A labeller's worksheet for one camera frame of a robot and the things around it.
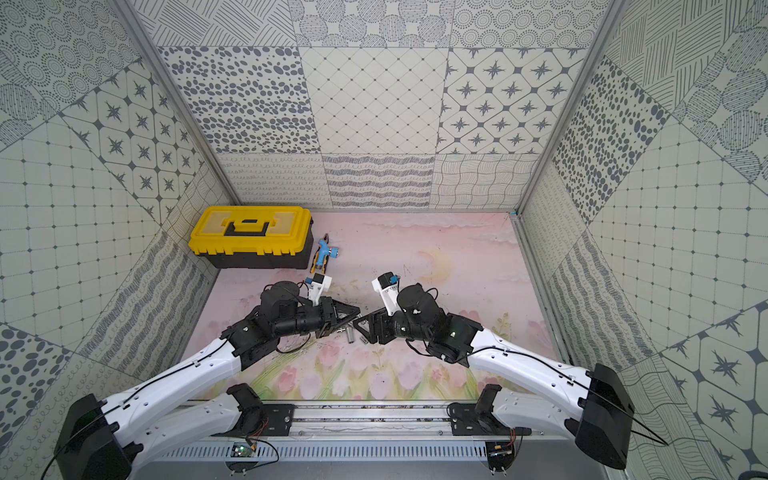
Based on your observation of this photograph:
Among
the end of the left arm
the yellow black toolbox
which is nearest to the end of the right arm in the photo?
the end of the left arm

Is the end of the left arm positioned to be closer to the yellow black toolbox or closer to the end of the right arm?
Result: the end of the right arm

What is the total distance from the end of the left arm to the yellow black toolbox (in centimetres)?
31

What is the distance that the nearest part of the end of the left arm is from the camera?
653 millimetres

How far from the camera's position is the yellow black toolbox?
92 cm
